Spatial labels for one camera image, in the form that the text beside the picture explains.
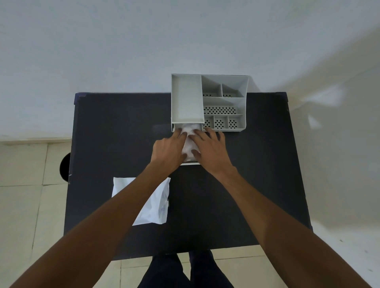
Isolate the person's left forearm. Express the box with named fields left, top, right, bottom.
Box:
left=9, top=163, right=179, bottom=288

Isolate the person's leg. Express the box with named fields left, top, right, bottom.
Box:
left=137, top=254, right=191, bottom=288
left=189, top=250, right=230, bottom=288

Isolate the person's left leg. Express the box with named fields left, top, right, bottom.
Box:
left=137, top=254, right=191, bottom=288

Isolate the person's right hand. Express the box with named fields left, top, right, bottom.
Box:
left=189, top=127, right=235, bottom=176

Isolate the white plastic packet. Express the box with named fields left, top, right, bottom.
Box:
left=175, top=125, right=202, bottom=162
left=112, top=177, right=171, bottom=226

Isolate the person's right forearm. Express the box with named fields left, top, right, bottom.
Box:
left=208, top=166, right=373, bottom=288

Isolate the person's left hand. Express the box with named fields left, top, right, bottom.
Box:
left=150, top=128, right=188, bottom=175

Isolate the white organizer drawer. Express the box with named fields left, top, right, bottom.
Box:
left=172, top=123, right=204, bottom=165

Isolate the black round object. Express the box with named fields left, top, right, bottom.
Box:
left=59, top=153, right=72, bottom=183

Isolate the person's right leg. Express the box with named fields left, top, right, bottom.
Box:
left=189, top=250, right=230, bottom=288

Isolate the white plastic desk organizer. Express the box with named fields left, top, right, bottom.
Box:
left=171, top=74, right=249, bottom=133

